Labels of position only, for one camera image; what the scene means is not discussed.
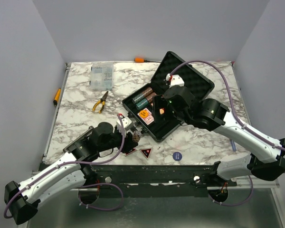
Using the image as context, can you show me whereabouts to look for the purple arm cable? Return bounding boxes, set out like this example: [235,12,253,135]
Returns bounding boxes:
[170,60,285,207]
[3,113,126,219]

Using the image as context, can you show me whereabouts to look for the brown chip stack rear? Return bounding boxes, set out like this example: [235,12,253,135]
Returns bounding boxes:
[142,87,153,98]

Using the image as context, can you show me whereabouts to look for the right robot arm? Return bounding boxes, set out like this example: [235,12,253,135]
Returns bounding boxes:
[152,85,285,186]

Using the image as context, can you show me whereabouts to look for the orange tool at left edge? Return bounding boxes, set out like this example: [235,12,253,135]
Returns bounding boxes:
[53,88,61,106]

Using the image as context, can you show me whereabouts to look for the red playing card deck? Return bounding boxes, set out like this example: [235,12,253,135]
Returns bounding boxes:
[138,108,154,125]

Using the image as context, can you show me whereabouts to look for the clear plastic screw box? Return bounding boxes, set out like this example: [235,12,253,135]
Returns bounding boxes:
[90,62,114,91]

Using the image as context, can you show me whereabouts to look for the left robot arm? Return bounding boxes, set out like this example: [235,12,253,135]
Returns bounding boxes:
[3,122,138,225]

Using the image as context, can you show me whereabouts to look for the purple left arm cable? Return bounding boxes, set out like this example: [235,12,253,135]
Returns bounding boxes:
[3,113,126,219]

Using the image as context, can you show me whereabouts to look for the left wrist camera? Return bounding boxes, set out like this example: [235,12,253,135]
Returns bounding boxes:
[116,117,133,132]

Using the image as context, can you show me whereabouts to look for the green chip stack rear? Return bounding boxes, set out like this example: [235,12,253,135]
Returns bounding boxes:
[132,94,145,104]

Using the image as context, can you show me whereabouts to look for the green chip stack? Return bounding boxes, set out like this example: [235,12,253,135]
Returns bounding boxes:
[136,98,149,110]
[132,94,145,104]

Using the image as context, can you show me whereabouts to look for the brown chip stack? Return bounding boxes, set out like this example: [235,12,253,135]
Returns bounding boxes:
[142,87,153,98]
[146,93,157,103]

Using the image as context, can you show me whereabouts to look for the blue red pen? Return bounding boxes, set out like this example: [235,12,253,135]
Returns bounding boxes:
[230,140,237,152]

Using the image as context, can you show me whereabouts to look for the white poker chip stack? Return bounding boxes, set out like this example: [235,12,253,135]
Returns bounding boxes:
[132,131,142,143]

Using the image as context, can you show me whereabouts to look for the yellow handled pliers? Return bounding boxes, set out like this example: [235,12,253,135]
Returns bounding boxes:
[92,91,109,114]

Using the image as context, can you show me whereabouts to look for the orange screwdriver at back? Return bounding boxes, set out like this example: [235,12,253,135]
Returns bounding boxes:
[134,57,160,63]

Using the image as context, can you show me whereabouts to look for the black poker set case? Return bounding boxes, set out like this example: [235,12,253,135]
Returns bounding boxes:
[123,51,215,142]

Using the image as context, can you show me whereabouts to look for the blue small blind button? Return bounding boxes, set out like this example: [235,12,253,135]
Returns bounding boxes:
[172,152,182,162]

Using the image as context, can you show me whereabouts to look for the brown chip stack front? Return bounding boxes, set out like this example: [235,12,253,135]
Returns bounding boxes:
[146,93,157,103]

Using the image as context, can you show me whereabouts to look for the all-in triangle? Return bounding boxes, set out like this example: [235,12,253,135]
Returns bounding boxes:
[125,148,137,156]
[140,148,152,159]

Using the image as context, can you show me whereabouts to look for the green chip stack front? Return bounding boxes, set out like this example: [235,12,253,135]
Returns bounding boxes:
[136,98,149,110]

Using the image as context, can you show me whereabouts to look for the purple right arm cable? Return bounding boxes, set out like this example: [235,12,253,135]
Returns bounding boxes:
[170,60,285,207]

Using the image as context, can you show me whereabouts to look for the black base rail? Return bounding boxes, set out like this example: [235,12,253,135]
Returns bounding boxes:
[80,165,236,200]

